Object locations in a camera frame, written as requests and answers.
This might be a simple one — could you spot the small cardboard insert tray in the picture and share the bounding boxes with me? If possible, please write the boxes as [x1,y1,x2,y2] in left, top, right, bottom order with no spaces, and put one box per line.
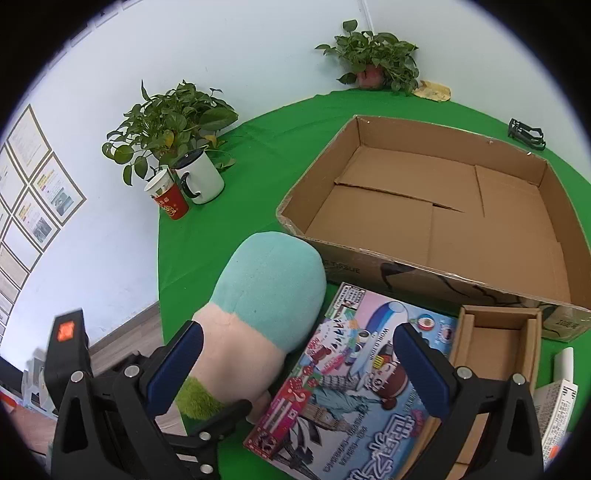
[397,305,543,480]

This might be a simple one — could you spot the black folding frame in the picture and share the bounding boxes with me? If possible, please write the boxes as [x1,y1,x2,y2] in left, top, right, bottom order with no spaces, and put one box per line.
[507,118,547,151]

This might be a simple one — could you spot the white printed carton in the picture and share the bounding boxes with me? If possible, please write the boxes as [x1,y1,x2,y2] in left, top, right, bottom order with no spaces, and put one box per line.
[533,379,579,469]

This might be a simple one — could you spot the red paper cup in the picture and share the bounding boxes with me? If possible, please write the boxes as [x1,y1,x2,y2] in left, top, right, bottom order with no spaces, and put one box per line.
[143,168,190,221]

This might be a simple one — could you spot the white mug with black handle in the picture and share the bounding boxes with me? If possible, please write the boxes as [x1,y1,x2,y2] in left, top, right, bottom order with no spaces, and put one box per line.
[172,148,225,205]

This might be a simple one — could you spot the teal and pink plush toy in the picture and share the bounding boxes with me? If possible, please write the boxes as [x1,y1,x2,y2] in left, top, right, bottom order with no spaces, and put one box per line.
[178,231,328,423]

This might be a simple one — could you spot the colourful board game box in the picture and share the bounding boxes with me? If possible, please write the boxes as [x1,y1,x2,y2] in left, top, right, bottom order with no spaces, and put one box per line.
[244,281,460,480]

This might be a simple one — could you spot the large leafy potted plant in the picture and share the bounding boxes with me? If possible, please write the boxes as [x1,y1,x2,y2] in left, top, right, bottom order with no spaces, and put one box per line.
[102,79,240,186]

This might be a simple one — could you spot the large cardboard box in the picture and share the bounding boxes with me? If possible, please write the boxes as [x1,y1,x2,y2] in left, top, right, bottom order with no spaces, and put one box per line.
[276,114,591,342]

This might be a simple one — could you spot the green tablecloth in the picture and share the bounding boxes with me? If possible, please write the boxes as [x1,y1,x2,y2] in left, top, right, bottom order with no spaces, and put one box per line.
[157,88,591,480]

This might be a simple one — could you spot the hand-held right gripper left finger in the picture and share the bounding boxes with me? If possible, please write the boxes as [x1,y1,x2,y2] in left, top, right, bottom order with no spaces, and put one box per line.
[51,320,252,480]

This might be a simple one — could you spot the yellow crumpled cloth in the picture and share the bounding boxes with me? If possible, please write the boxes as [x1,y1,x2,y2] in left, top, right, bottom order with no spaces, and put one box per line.
[412,80,452,101]

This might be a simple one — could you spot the potted plant in red pot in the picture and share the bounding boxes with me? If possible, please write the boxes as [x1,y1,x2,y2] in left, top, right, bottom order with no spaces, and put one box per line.
[315,19,421,95]

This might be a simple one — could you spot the row of framed wall notices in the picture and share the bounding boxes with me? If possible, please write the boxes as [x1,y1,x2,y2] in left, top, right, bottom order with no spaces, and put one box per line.
[0,104,88,342]

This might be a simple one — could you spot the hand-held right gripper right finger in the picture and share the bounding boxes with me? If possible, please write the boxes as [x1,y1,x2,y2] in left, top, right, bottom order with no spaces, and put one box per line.
[392,323,546,480]

